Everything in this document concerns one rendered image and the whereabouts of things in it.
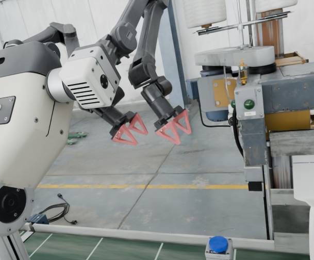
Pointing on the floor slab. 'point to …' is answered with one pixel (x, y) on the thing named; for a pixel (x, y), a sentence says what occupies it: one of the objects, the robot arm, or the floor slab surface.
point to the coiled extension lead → (60, 212)
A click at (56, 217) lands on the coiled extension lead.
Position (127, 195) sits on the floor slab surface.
